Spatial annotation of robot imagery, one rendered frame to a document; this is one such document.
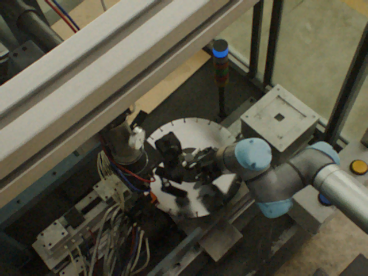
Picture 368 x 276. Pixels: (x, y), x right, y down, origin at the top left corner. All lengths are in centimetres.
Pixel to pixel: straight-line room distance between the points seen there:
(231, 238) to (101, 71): 125
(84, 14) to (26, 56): 112
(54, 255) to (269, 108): 82
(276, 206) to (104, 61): 88
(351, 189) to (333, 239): 132
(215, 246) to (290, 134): 42
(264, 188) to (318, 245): 129
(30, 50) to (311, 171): 67
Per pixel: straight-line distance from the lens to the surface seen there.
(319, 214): 150
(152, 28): 33
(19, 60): 105
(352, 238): 245
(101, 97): 32
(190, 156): 143
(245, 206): 163
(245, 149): 111
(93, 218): 157
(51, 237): 156
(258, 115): 161
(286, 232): 163
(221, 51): 143
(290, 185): 116
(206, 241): 153
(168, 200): 144
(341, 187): 113
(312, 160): 118
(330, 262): 240
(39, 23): 102
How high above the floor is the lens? 230
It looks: 62 degrees down
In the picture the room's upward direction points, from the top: 12 degrees counter-clockwise
